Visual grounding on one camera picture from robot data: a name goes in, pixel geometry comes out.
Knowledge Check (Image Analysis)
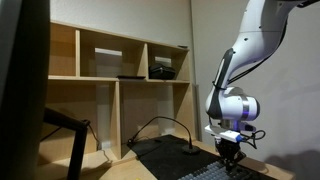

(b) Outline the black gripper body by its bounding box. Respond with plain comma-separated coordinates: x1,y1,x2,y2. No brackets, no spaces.
214,138,247,162

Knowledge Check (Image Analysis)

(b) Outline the grey mechanical keyboard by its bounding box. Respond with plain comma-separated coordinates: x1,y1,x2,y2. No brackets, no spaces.
177,159,268,180

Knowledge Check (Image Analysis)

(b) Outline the black gooseneck microphone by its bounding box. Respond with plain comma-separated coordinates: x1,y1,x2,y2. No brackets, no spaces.
128,115,202,155

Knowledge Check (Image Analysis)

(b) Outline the black desk mat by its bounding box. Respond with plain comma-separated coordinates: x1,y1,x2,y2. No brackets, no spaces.
126,134,278,180

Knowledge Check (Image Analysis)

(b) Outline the black carrying case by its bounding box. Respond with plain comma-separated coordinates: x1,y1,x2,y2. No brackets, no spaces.
148,63,177,81

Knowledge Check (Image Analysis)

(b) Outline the wooden shelf unit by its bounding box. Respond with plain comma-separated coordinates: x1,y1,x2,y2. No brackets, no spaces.
36,19,198,168

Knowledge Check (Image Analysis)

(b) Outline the flat black tray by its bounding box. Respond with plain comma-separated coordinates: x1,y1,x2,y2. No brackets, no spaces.
115,74,147,80

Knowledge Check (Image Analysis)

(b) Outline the white power outlet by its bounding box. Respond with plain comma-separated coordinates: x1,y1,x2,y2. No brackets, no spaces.
100,141,113,150

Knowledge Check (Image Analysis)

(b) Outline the black monitor stand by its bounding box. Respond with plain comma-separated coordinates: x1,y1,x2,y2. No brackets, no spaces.
42,107,91,180

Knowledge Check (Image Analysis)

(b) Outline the dark computer monitor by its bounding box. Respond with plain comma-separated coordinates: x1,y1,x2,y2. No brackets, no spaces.
0,0,51,180

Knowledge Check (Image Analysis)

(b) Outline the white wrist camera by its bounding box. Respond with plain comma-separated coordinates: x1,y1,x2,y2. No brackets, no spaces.
204,124,243,144

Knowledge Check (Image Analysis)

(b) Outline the black looped camera cable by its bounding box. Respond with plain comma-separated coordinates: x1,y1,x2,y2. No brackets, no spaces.
239,129,267,150

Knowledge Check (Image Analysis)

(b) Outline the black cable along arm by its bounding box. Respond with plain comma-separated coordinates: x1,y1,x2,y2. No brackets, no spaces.
227,13,290,85

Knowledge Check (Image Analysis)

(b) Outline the thin black wall cable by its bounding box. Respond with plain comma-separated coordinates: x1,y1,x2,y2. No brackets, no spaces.
87,123,114,165

